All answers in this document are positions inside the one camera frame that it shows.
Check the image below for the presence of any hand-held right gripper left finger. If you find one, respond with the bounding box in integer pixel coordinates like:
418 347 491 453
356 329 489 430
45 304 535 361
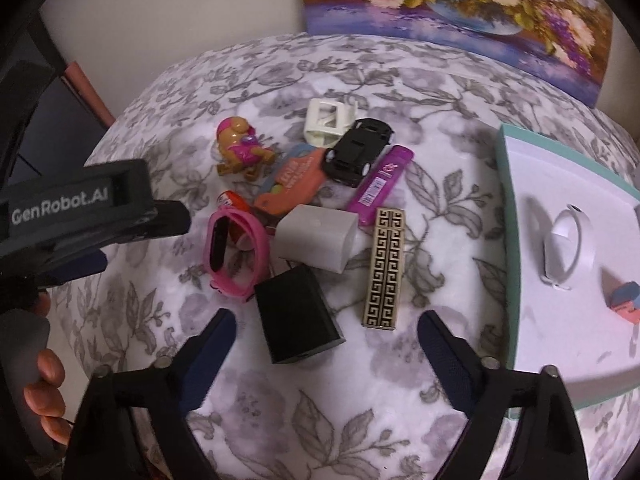
62 308 238 480

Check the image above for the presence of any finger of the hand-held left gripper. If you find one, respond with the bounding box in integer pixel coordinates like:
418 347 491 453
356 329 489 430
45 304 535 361
35 250 109 289
95 199 192 252

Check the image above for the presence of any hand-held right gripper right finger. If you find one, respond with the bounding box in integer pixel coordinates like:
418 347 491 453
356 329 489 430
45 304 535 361
416 310 591 480

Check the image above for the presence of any red and white glue tube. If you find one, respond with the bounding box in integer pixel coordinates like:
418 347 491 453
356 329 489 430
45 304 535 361
218 190 258 253

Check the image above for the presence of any black charger adapter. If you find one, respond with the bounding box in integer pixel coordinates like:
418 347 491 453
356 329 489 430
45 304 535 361
254 264 347 365

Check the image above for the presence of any gold and black patterned lighter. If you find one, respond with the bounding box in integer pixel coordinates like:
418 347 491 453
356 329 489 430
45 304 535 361
361 206 407 330

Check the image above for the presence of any pink smart band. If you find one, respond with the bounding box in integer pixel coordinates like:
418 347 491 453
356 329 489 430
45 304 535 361
205 207 271 305

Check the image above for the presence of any pink puppy toy figure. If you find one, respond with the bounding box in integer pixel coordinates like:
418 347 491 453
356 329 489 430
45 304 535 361
215 116 277 181

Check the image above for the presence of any teal box with white inside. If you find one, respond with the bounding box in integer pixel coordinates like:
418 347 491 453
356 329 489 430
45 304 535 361
495 122 640 421

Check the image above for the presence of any orange and blue case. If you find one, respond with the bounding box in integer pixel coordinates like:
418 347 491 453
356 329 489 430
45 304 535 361
253 143 328 213

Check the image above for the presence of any white charger adapter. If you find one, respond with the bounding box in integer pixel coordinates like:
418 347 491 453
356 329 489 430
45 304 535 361
274 204 360 275

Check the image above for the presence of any black toy car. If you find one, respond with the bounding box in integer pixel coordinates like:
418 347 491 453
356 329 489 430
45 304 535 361
321 118 396 186

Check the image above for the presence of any person's left hand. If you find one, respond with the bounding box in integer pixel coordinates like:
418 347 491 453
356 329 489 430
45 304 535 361
22 292 71 448

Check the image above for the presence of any dark furniture panel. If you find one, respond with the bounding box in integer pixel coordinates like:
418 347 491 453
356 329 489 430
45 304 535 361
10 10 118 186

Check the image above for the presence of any grey floral blanket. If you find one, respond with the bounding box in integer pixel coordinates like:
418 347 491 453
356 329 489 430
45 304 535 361
47 32 640 480

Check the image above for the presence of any salmon pink board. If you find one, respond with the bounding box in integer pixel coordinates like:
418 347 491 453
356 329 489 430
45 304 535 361
62 60 119 129

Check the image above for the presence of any white smart band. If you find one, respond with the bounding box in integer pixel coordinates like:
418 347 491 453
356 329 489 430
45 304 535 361
525 195 596 291

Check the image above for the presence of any cream plastic hair clip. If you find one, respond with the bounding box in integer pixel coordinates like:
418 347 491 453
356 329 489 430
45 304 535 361
303 98 362 148

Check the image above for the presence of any orange and blue eraser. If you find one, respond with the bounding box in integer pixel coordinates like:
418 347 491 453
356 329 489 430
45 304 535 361
606 281 640 322

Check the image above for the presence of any floral painting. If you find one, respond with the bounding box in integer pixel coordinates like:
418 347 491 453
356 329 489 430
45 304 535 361
292 0 615 109

